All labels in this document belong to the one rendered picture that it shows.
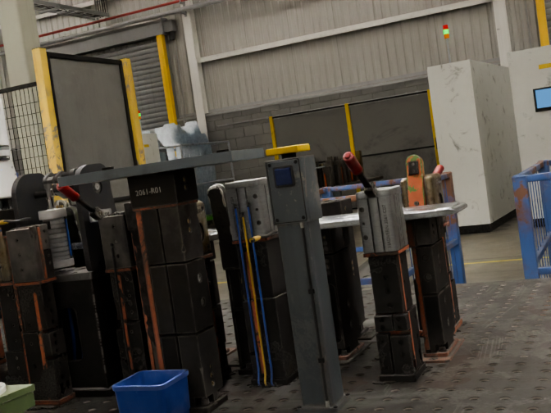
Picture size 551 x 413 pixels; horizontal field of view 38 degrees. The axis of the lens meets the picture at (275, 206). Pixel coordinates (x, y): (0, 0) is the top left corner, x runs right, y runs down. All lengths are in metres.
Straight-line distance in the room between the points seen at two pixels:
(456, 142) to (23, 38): 5.09
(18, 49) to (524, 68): 5.70
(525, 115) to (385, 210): 8.05
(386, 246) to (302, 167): 0.24
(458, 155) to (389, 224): 8.13
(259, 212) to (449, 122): 8.11
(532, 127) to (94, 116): 5.59
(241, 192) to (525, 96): 8.05
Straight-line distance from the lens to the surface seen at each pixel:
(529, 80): 9.50
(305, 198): 1.36
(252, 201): 1.56
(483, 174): 9.55
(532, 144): 9.49
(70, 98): 5.13
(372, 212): 1.49
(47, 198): 1.81
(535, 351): 1.67
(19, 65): 9.70
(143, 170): 1.45
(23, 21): 9.77
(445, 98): 9.63
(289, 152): 1.36
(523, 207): 3.40
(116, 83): 5.58
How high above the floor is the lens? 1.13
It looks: 3 degrees down
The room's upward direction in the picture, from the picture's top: 8 degrees counter-clockwise
